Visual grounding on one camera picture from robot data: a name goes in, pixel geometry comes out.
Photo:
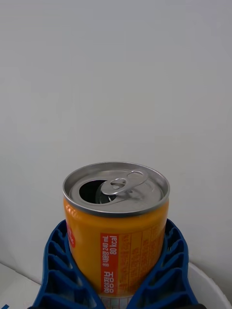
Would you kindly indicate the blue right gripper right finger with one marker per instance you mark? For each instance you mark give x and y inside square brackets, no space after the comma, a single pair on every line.
[169,272]

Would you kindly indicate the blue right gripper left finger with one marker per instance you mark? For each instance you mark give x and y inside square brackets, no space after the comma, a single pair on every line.
[56,272]

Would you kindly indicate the orange drink can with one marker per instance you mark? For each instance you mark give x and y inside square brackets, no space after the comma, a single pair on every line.
[116,229]

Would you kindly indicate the grey plastic waste bin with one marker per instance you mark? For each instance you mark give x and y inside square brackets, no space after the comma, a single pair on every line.
[210,285]

